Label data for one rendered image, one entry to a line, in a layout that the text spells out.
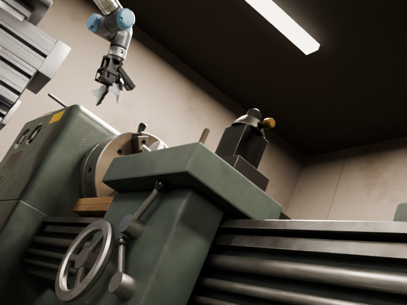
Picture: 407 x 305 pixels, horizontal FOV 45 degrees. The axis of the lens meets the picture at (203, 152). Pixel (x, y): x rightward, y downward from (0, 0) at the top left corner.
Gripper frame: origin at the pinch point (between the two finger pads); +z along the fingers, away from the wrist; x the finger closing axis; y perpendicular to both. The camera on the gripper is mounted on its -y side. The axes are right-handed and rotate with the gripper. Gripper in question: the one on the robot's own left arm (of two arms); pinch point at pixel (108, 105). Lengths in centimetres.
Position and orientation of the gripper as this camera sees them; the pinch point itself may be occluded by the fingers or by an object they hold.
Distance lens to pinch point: 206.9
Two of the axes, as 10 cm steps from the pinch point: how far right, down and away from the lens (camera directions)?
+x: 7.2, -0.1, -6.9
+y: -6.6, -3.0, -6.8
